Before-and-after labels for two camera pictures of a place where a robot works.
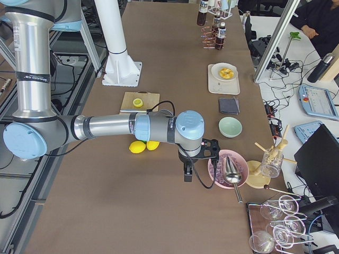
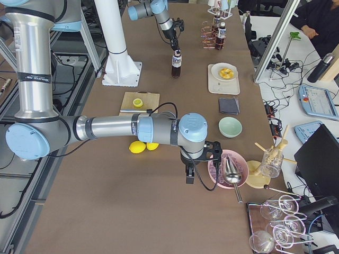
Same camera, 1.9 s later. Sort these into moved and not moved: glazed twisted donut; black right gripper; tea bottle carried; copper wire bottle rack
Moved: tea bottle carried
Not moved: glazed twisted donut; copper wire bottle rack; black right gripper
